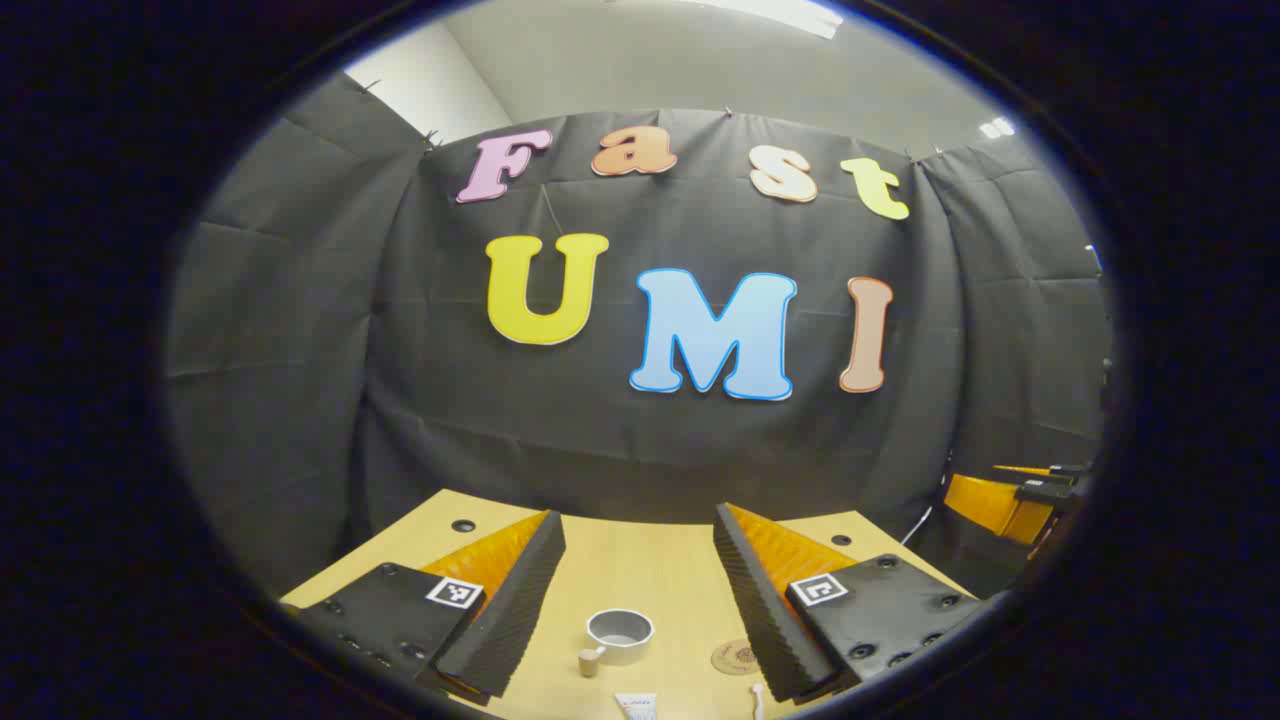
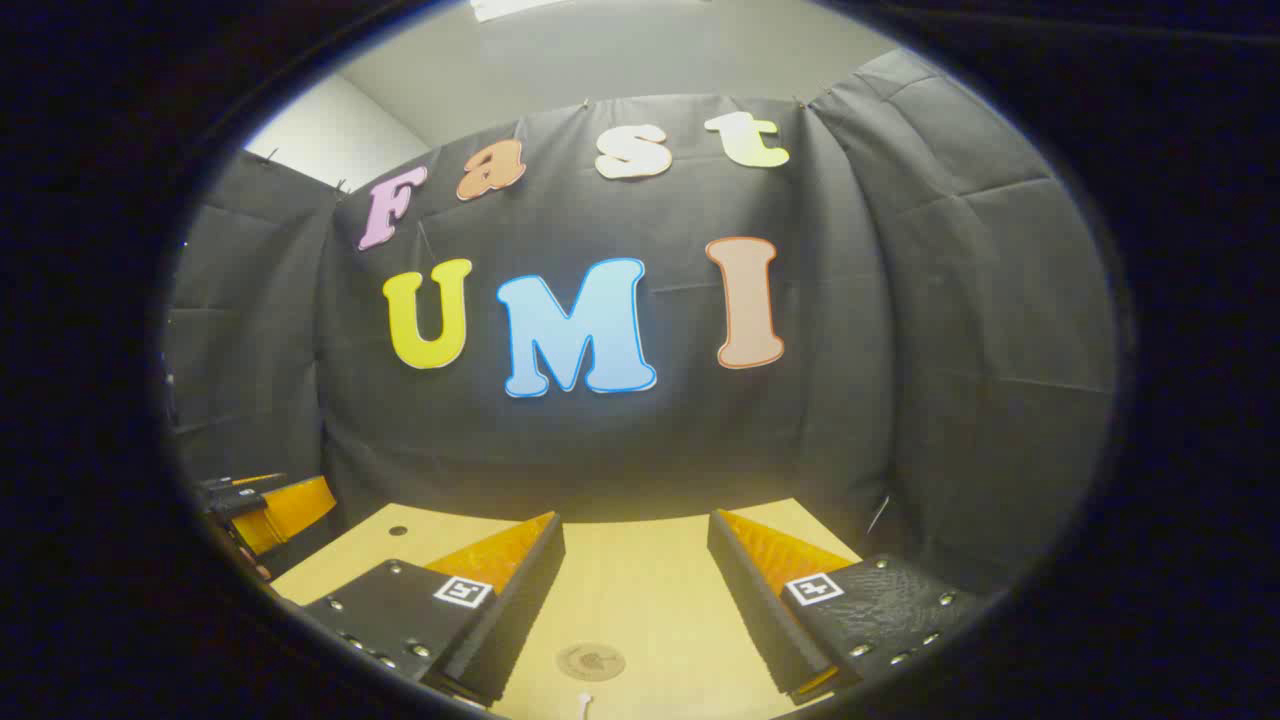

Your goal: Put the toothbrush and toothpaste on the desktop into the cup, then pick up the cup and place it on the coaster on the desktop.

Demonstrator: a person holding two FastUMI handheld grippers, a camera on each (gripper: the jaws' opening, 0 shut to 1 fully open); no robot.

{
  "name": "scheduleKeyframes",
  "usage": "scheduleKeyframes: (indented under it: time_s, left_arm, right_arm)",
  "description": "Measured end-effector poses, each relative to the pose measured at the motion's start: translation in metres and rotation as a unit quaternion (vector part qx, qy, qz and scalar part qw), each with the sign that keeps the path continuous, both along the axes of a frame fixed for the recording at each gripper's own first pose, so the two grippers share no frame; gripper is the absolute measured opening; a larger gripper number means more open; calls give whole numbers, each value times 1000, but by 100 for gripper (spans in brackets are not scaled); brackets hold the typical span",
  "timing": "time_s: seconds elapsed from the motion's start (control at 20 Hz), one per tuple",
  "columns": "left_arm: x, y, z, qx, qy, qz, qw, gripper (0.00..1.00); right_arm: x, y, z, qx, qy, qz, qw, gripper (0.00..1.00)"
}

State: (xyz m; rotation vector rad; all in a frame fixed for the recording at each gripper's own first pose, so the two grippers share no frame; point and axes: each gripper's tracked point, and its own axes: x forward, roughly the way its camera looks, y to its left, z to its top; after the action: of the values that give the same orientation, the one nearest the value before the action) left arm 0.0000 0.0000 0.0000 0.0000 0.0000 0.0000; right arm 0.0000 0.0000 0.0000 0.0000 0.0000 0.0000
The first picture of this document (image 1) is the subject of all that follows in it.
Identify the ceiling light panel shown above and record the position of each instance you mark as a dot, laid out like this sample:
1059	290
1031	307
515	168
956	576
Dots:
790	14

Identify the white toothpaste tube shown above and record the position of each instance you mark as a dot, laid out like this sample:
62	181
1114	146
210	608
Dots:
635	706

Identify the round wooden coaster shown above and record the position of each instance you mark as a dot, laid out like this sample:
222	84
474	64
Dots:
733	658

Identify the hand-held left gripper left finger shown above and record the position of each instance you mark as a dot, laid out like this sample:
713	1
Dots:
510	620

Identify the white toothbrush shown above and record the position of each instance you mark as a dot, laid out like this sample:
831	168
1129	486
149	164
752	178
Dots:
758	700

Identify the black backdrop cloth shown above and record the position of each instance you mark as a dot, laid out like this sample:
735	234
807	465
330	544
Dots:
400	400

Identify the wooden desktop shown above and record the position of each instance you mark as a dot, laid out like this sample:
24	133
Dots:
640	570

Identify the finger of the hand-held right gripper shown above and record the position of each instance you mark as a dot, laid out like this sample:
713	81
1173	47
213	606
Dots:
990	505
1050	471

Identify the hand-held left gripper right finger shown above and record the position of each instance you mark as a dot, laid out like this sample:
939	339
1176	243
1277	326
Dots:
760	620

